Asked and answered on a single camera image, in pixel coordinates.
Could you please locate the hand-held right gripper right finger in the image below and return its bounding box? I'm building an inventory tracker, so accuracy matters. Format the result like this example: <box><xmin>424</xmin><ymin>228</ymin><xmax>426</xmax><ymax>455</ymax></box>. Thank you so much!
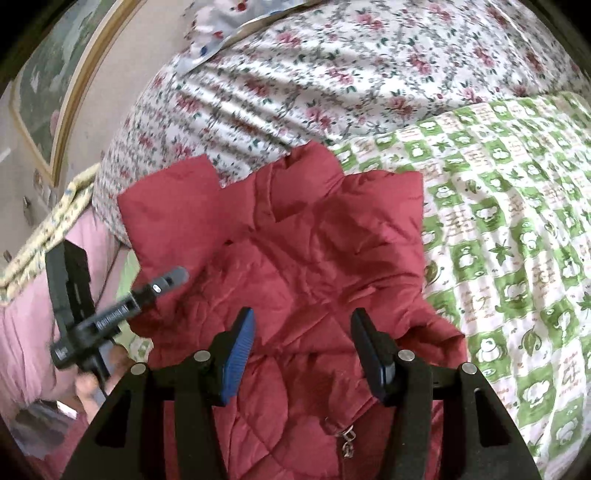
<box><xmin>350</xmin><ymin>308</ymin><xmax>543</xmax><ymax>480</ymax></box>

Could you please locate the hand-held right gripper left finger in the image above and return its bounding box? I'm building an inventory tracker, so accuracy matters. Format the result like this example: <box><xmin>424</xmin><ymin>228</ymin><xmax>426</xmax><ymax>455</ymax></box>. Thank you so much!
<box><xmin>62</xmin><ymin>307</ymin><xmax>257</xmax><ymax>480</ymax></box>

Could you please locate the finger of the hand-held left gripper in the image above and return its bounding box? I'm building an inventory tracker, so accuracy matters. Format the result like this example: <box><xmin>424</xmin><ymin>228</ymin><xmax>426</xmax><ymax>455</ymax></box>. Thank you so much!
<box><xmin>129</xmin><ymin>267</ymin><xmax>190</xmax><ymax>311</ymax></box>

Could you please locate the red quilted blanket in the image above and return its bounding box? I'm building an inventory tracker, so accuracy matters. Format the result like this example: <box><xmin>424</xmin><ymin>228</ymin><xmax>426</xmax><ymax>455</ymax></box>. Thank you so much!
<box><xmin>117</xmin><ymin>141</ymin><xmax>469</xmax><ymax>480</ymax></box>

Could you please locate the person's left hand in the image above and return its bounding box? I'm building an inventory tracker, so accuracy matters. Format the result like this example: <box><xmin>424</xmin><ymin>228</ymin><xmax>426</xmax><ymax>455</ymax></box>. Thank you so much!
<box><xmin>74</xmin><ymin>344</ymin><xmax>139</xmax><ymax>418</ymax></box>

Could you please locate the yellow floral cloth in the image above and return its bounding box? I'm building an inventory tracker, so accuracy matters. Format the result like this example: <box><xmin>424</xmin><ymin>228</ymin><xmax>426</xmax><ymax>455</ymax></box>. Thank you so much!
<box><xmin>0</xmin><ymin>161</ymin><xmax>100</xmax><ymax>308</ymax></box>

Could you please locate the pink quilt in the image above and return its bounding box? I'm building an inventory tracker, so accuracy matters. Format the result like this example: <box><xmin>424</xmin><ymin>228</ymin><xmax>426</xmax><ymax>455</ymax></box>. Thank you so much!
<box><xmin>0</xmin><ymin>222</ymin><xmax>134</xmax><ymax>435</ymax></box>

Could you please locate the grey cloth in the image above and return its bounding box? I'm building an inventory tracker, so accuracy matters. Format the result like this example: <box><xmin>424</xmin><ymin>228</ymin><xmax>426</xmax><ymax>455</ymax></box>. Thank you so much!
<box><xmin>11</xmin><ymin>399</ymin><xmax>90</xmax><ymax>460</ymax></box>

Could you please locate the green checked blanket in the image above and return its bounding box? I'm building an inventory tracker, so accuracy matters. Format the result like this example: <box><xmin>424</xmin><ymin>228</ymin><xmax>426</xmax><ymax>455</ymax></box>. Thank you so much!
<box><xmin>113</xmin><ymin>90</ymin><xmax>591</xmax><ymax>474</ymax></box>

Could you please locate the blue floral pillow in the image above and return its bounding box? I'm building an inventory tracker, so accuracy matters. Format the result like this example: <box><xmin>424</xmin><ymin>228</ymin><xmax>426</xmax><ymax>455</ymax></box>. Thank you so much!
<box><xmin>178</xmin><ymin>0</ymin><xmax>319</xmax><ymax>75</ymax></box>

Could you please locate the rose floral quilt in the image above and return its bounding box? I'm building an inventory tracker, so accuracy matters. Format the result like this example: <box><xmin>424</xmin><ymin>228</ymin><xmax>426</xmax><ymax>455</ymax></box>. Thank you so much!
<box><xmin>92</xmin><ymin>0</ymin><xmax>587</xmax><ymax>250</ymax></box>

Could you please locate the framed wall picture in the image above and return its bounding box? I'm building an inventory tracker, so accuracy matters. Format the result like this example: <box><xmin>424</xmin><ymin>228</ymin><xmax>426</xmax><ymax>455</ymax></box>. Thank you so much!
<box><xmin>9</xmin><ymin>0</ymin><xmax>148</xmax><ymax>185</ymax></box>

